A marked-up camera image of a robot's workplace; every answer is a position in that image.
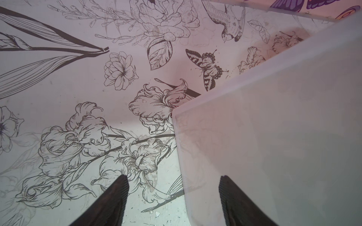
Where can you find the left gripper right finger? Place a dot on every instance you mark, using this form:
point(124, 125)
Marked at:
point(238, 208)

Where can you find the clear acrylic menu holder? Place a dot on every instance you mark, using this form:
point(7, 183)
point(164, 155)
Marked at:
point(288, 133)

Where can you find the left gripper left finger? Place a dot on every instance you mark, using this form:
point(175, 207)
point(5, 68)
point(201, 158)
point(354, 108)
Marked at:
point(108, 209)

